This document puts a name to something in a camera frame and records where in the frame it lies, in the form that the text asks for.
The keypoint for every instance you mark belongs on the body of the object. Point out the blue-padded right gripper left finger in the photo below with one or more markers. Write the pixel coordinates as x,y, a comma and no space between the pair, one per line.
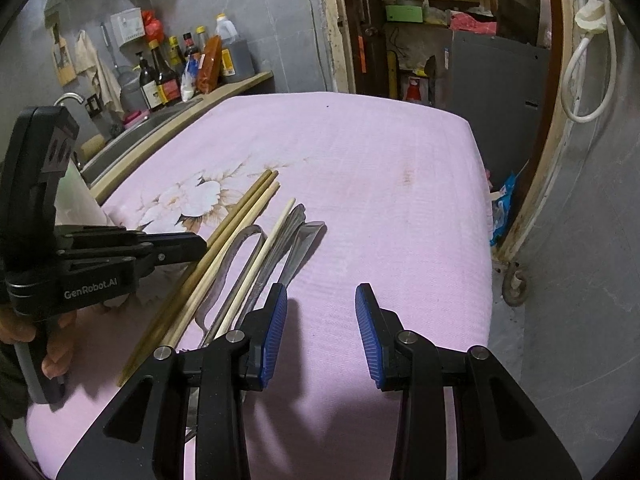
141,433

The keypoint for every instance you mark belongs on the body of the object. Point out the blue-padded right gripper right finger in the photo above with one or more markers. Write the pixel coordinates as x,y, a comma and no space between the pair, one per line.
500,434

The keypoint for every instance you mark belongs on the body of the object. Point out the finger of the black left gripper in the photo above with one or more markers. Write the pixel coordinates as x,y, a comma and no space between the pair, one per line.
173,248

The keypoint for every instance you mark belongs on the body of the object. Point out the dark bamboo chopstick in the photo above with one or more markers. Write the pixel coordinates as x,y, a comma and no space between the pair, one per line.
147,343

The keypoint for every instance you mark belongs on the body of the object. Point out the thin pale chopstick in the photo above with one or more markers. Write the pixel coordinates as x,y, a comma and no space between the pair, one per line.
230,314

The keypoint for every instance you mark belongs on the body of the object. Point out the ornate metal fork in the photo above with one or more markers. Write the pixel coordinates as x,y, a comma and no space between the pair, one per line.
295,219

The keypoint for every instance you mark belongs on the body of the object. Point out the metal utensil handle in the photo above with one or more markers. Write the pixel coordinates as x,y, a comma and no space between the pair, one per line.
298,247

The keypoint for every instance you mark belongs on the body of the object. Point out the light bamboo chopstick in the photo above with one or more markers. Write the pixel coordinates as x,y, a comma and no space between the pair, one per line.
190,292

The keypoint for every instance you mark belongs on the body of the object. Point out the person's left hand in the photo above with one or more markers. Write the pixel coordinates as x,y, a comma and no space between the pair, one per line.
60,346

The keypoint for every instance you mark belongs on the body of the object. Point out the white utensil holder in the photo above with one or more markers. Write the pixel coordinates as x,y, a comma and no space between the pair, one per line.
74,204

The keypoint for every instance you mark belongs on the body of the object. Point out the red-label soy sauce bottle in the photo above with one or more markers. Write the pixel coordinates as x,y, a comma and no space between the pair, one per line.
167,79

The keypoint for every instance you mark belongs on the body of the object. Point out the dark sauce bottle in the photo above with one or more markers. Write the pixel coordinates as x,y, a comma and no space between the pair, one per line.
148,84

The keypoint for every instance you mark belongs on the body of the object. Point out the chrome sink faucet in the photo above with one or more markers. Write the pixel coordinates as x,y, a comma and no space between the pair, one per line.
69,96

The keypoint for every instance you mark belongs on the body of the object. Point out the orange sauce pouch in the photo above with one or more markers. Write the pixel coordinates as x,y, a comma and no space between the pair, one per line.
209,69

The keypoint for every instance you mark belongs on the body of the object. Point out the large dark vinegar jug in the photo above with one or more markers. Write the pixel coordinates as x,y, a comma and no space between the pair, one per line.
236,62

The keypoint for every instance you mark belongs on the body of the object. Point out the red plastic bag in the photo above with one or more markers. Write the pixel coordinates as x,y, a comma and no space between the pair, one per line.
153,27

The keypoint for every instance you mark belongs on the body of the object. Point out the pink floral table cloth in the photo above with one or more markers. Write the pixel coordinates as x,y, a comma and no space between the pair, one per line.
402,191

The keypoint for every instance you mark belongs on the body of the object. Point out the grey cabinet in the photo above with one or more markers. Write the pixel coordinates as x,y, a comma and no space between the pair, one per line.
498,86

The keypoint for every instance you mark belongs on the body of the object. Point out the white box on wall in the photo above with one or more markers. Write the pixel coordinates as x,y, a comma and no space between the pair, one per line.
127,26

